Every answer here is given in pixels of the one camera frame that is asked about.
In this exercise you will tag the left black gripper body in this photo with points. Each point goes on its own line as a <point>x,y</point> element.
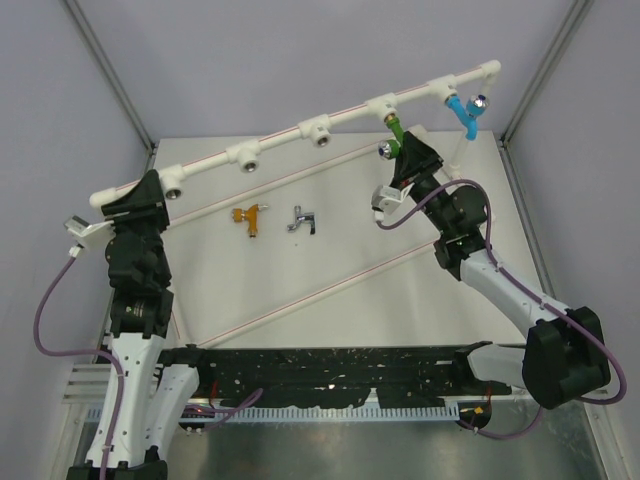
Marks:
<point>147,221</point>

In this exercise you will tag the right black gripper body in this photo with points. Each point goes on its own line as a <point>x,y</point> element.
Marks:
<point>425,186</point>

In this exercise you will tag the green water faucet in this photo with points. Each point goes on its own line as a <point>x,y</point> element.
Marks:
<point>391,148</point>

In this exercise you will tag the white PVC pipe frame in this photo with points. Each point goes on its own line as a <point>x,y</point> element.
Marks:
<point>288,289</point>

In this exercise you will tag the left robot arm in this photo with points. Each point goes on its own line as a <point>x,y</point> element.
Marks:
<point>144,399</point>

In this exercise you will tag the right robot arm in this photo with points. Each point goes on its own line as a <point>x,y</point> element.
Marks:
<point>563,357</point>

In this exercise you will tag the blue water faucet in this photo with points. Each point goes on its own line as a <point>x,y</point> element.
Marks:
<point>468,113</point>

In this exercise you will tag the orange water faucet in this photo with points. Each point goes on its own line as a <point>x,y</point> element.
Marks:
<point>250,216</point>

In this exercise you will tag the chrome water faucet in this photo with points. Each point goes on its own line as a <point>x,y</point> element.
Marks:
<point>301,218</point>

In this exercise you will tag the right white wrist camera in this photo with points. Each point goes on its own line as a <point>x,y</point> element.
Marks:
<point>386,199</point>

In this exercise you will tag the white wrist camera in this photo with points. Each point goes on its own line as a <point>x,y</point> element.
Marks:
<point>386,199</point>
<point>87,237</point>

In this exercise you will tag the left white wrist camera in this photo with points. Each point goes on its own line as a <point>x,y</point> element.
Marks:
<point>87,237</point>

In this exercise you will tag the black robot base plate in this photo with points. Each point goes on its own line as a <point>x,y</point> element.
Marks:
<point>332,378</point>

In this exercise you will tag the white slotted cable duct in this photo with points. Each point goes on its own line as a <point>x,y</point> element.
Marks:
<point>369,412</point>

